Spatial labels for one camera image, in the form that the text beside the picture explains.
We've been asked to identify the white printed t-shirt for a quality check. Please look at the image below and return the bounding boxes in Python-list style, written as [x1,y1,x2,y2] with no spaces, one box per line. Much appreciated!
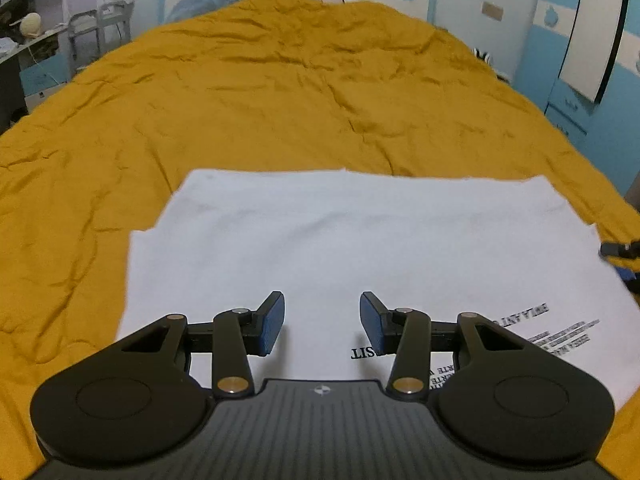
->
[118,169,639,405]

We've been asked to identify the blue and white wardrobe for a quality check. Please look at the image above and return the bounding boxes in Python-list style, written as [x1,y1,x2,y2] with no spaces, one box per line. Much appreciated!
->
[514,0,639,194]

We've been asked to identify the mustard yellow bed cover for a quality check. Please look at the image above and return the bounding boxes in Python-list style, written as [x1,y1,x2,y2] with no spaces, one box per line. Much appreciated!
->
[1,0,639,479]

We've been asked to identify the grey chair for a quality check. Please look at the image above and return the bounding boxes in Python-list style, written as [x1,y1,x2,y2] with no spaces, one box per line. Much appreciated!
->
[66,0,134,75]

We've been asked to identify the blue pillow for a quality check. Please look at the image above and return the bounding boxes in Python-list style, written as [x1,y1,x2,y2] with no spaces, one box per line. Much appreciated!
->
[164,0,241,24]

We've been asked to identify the grey desk with shelves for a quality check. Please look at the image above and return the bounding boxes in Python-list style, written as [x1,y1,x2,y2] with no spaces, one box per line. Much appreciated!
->
[1,0,67,131]

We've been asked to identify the beige wall switch plate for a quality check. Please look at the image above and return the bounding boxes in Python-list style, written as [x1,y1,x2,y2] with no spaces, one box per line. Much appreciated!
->
[482,1,504,22]

